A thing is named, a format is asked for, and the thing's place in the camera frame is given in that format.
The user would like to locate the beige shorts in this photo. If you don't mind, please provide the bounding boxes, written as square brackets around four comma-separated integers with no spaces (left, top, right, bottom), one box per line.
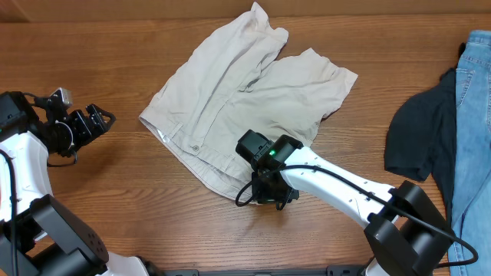
[140,3,358,199]

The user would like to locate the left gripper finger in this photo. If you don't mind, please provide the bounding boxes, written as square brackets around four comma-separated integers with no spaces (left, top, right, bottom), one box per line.
[86,104,116,123]
[101,115,116,133]

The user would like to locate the blue denim jeans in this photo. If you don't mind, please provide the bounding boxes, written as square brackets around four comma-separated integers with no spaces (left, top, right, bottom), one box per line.
[450,30,490,276]

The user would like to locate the dark navy shirt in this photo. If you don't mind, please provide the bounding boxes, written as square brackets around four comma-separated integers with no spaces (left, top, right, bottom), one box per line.
[384,66,457,222]

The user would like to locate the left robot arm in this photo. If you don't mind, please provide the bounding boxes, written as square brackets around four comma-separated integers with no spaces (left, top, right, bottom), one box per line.
[1,88,160,276]

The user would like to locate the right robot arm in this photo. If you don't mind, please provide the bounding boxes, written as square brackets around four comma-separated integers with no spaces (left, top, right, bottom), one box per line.
[236,130,453,275]

